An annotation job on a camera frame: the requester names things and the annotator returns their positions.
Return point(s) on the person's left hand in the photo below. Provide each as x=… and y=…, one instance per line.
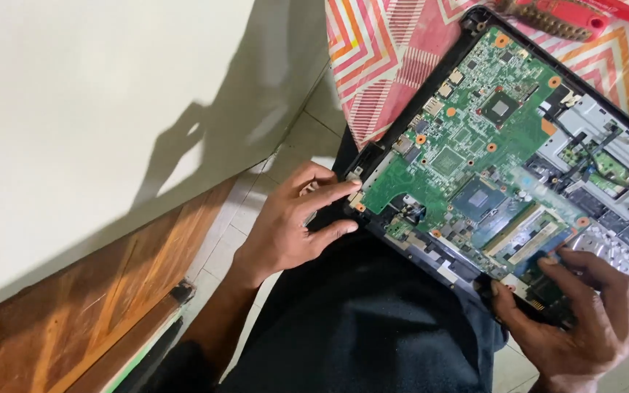
x=276, y=234

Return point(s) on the person's right hand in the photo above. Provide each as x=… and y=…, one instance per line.
x=587, y=327

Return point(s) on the green laptop motherboard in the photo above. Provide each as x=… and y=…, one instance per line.
x=456, y=136

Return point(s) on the black door latch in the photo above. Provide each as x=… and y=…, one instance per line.
x=182, y=293

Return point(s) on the person's dark trousers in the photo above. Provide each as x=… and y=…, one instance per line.
x=358, y=327

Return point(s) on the small green daughter board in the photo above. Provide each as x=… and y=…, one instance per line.
x=601, y=166

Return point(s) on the pink zigzag patterned cloth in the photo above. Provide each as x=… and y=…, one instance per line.
x=380, y=49

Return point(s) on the brown wooden door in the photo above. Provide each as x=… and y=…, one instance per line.
x=74, y=322

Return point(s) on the brown toothed bit strip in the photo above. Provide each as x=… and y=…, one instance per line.
x=544, y=22

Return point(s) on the red plastic tool case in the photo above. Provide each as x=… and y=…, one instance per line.
x=563, y=13

